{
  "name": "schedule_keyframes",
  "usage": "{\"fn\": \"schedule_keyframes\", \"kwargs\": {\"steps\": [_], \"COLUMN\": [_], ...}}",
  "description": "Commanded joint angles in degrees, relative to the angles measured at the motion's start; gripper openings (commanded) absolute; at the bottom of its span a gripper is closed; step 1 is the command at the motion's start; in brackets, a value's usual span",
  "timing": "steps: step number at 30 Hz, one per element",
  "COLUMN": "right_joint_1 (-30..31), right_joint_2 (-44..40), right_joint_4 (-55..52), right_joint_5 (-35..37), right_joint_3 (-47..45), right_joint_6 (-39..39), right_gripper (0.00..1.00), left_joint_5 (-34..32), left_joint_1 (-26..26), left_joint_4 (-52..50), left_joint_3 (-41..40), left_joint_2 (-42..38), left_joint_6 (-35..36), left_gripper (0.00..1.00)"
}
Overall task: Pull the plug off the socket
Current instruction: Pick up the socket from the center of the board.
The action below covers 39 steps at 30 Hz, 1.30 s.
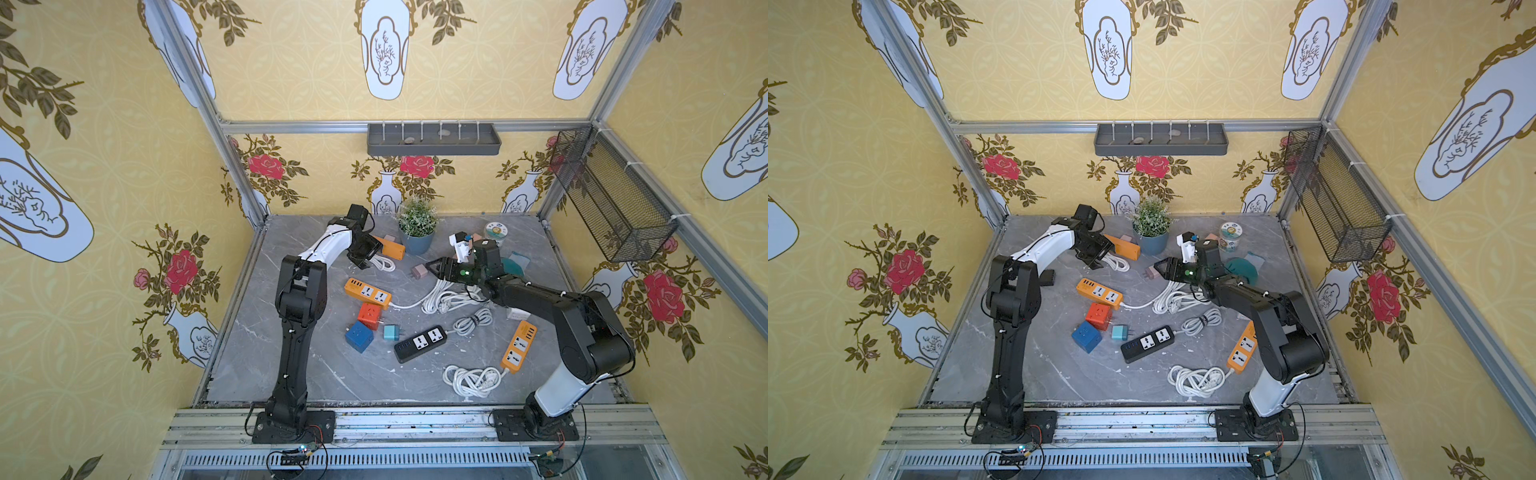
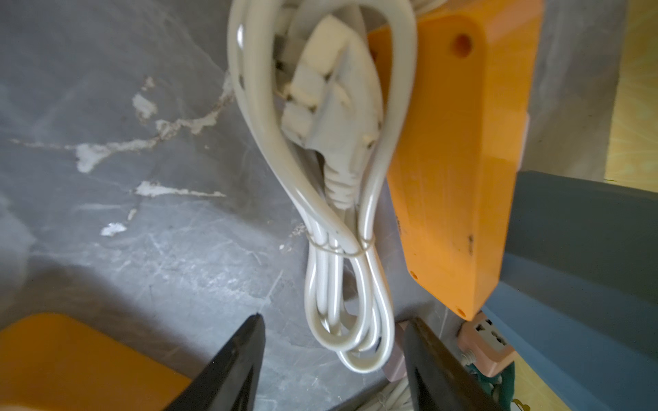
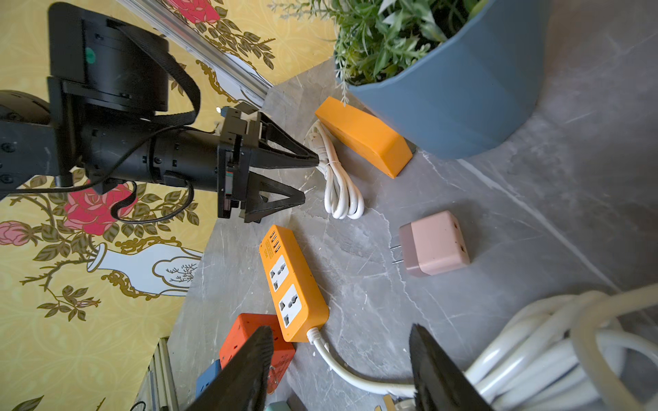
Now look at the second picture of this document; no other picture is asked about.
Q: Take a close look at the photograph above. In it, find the potted green plant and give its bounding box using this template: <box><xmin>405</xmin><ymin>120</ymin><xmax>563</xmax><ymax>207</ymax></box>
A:
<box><xmin>483</xmin><ymin>171</ymin><xmax>657</xmax><ymax>410</ymax></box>

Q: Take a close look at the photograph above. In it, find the green work glove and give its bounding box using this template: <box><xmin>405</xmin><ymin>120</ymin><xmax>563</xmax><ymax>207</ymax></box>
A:
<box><xmin>467</xmin><ymin>362</ymin><xmax>517</xmax><ymax>411</ymax></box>

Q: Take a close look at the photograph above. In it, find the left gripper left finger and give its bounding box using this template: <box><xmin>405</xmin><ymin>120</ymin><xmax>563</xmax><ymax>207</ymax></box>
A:
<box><xmin>165</xmin><ymin>313</ymin><xmax>266</xmax><ymax>411</ymax></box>

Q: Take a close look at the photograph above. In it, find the orange power strip with adapters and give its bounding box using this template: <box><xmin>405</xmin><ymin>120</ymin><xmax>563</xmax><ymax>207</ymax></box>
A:
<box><xmin>1</xmin><ymin>313</ymin><xmax>191</xmax><ymax>410</ymax></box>

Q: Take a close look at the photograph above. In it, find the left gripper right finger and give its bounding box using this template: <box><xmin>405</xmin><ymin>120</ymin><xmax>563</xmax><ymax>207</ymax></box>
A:
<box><xmin>404</xmin><ymin>318</ymin><xmax>500</xmax><ymax>411</ymax></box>

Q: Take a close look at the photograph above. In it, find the white cable rear strip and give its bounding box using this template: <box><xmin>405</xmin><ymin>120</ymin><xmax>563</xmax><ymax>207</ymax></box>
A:
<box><xmin>227</xmin><ymin>0</ymin><xmax>418</xmax><ymax>374</ymax></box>

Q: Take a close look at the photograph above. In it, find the pink power strip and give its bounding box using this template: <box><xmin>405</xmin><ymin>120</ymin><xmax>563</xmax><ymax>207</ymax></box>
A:
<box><xmin>458</xmin><ymin>312</ymin><xmax>517</xmax><ymax>378</ymax></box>

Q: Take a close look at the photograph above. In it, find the pink USB charger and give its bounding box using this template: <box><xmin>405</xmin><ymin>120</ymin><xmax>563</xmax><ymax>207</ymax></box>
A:
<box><xmin>382</xmin><ymin>321</ymin><xmax>408</xmax><ymax>383</ymax></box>

